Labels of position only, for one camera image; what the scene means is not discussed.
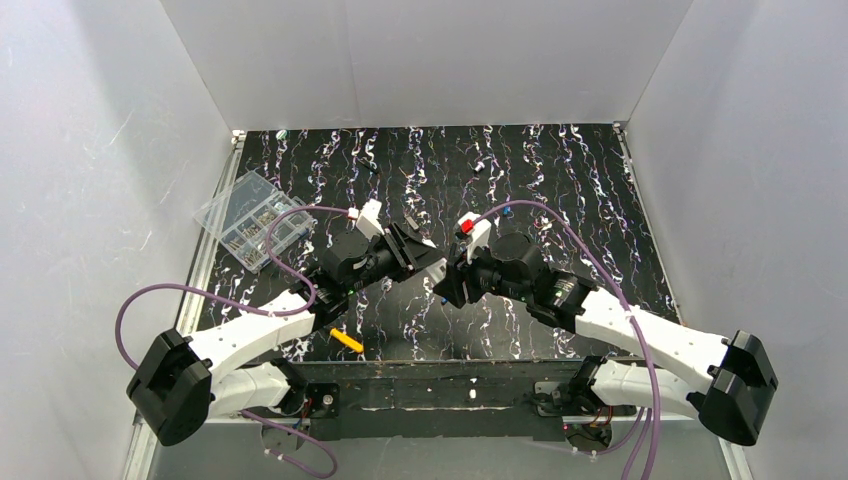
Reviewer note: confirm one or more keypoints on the clear plastic screw organizer box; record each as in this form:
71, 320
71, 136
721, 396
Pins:
250, 214

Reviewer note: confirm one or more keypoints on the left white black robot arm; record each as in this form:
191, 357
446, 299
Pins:
185, 380

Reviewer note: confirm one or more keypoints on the white remote control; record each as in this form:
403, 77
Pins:
436, 272

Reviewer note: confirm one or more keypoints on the aluminium frame rail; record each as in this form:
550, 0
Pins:
726, 383

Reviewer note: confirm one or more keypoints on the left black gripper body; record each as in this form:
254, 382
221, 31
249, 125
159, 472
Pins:
404, 247

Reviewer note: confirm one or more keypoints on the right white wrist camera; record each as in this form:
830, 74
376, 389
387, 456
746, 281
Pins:
474, 233

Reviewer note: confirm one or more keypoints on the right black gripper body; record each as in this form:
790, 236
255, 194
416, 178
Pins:
467, 278

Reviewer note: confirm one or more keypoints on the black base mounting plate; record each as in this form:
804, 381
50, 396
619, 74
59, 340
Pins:
443, 399

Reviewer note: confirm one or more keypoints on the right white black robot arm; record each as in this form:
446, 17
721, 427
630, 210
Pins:
727, 384

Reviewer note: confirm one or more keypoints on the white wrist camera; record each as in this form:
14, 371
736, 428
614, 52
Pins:
474, 233
366, 219

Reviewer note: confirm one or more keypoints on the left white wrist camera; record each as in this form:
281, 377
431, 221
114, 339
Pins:
366, 219

